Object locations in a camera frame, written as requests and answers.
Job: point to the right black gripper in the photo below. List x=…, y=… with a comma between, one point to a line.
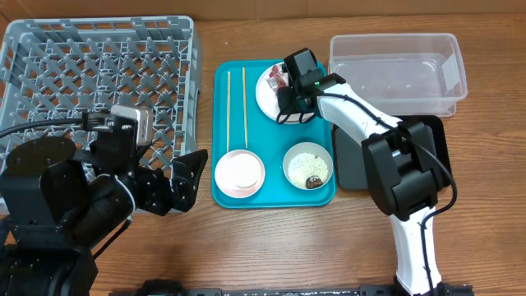
x=283, y=109

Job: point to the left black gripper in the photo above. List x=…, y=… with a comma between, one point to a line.
x=160, y=201

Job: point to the red snack wrapper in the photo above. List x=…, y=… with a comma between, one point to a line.
x=278, y=77

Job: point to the grey bowl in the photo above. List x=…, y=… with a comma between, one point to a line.
x=312, y=148

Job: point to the pile of white rice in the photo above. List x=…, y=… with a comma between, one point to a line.
x=305, y=165

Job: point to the brown food scrap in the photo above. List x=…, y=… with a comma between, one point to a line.
x=313, y=182

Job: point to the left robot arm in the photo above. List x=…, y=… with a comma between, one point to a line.
x=63, y=201

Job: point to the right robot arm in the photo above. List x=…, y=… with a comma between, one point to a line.
x=404, y=175

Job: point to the black food waste tray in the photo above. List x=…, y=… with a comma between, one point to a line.
x=350, y=169

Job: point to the clear plastic waste bin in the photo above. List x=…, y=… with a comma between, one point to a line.
x=403, y=74

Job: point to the right wooden chopstick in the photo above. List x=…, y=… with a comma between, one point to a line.
x=244, y=100

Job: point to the wooden chopstick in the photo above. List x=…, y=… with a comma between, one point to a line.
x=228, y=111
x=244, y=100

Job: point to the teal plastic serving tray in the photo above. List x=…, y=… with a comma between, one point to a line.
x=266, y=139

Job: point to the pink white small bowl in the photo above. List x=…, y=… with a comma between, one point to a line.
x=239, y=174

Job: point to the left wooden chopstick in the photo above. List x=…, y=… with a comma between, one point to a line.
x=228, y=111

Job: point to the grey plastic dish rack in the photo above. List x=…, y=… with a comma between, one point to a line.
x=53, y=69

